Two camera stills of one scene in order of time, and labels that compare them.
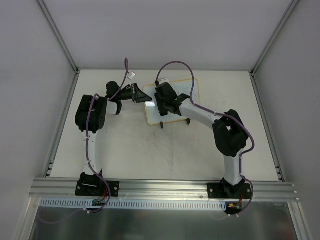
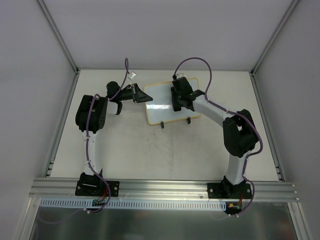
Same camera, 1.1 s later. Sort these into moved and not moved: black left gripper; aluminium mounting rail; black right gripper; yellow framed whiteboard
Moved: black right gripper
Not moved: yellow framed whiteboard; black left gripper; aluminium mounting rail
